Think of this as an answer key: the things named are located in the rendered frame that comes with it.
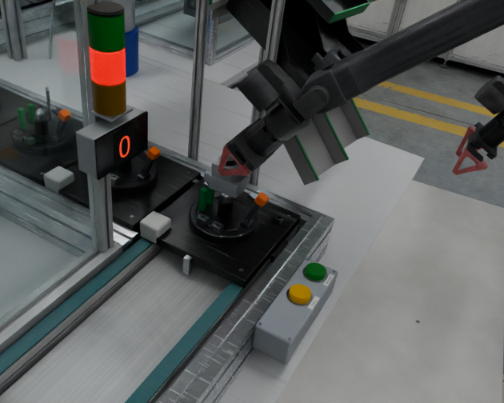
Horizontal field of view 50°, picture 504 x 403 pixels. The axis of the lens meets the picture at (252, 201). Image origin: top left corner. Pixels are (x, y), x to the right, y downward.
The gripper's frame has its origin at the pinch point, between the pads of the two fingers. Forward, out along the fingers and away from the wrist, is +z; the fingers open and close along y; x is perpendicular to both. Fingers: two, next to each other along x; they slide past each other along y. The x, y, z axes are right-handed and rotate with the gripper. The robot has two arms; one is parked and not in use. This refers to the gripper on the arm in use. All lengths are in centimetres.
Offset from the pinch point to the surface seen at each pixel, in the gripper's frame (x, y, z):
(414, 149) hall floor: 72, -240, 88
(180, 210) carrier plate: 1.1, 2.7, 16.0
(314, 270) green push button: 25.3, 2.7, -2.3
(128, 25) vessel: -53, -59, 50
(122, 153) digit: -12.5, 19.6, -1.8
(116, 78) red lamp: -20.5, 19.8, -11.9
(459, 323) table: 55, -13, -10
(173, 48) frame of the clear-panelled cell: -44, -86, 63
